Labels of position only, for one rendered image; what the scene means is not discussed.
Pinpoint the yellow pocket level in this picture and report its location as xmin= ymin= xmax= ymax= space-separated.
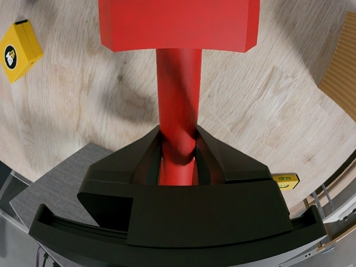
xmin=272 ymin=174 xmax=300 ymax=190

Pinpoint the red dumbbell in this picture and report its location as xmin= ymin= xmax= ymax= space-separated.
xmin=98 ymin=0 xmax=260 ymax=185

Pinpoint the brown cardboard box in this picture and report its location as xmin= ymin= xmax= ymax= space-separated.
xmin=318 ymin=11 xmax=356 ymax=122

